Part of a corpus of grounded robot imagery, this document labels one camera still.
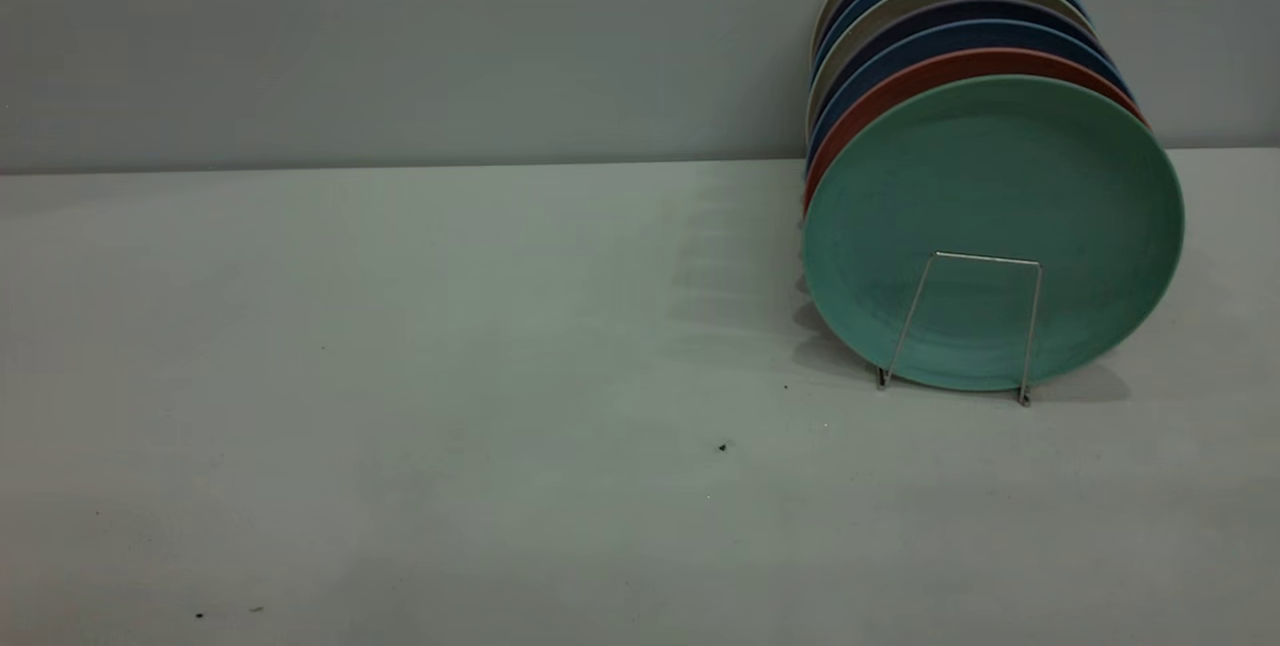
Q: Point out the pink round plate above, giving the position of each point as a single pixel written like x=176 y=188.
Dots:
x=960 y=63

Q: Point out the navy blue round plate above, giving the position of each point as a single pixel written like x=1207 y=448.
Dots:
x=960 y=36

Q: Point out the green round plate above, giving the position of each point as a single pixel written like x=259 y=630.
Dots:
x=990 y=206

